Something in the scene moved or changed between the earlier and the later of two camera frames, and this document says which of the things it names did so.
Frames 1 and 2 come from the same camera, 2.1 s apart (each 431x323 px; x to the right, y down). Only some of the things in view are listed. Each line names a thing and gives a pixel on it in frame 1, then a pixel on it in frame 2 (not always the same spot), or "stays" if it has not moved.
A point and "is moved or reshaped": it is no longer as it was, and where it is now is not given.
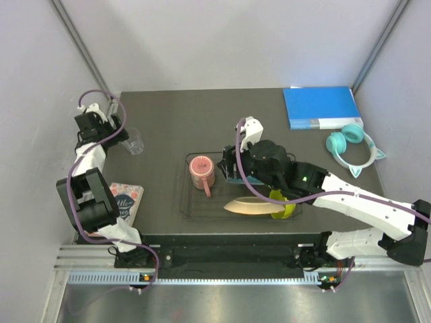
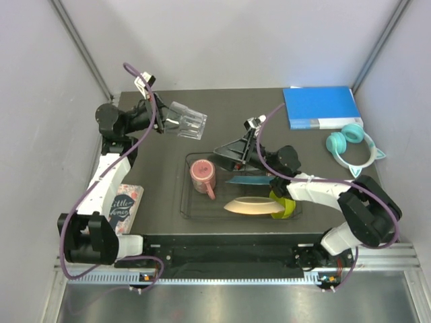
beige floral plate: (253, 205) stays
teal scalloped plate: (250, 180) stays
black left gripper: (116, 122) to (159, 124)
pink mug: (202, 171) stays
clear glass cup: (134, 142) is moved or reshaped
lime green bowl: (289, 208) stays
